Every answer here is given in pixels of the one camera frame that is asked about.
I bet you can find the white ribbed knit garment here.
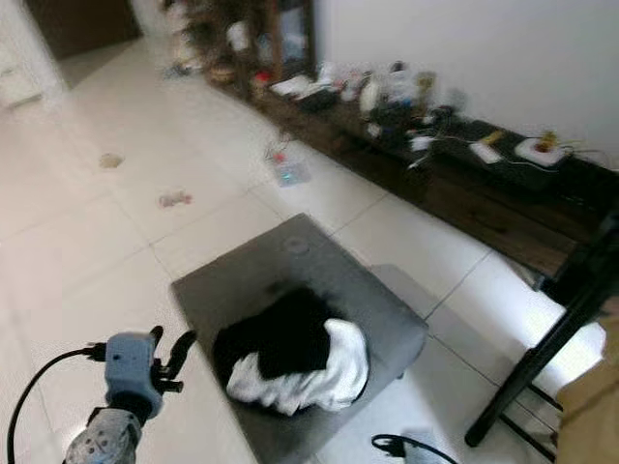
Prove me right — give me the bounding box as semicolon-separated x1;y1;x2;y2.
227;319;370;417

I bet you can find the black clothes rack silver bar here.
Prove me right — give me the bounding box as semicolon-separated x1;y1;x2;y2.
464;217;619;460

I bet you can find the dark wooden shelf cabinet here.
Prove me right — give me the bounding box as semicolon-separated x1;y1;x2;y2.
155;0;315;83

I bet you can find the white dish yellow figure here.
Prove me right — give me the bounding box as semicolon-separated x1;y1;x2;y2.
515;135;574;167

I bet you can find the small red white floor object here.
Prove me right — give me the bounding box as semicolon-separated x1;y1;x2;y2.
160;191;192;209

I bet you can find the dark wooden door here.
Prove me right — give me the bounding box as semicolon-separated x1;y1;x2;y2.
24;0;127;59

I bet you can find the gold coloured ornament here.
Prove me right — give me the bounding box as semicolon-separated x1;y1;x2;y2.
414;70;438;102

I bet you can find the grey fabric ottoman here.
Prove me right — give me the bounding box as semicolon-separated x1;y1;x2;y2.
171;213;429;464

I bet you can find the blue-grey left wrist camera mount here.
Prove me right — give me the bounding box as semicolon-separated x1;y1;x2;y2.
104;332;161;419

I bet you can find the small clear device green light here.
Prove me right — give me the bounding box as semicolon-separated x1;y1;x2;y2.
271;155;310;187

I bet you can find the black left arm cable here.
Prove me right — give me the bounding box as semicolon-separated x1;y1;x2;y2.
8;346;109;464

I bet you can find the beige hanging shirt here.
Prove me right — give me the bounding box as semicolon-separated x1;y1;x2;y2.
556;319;619;464

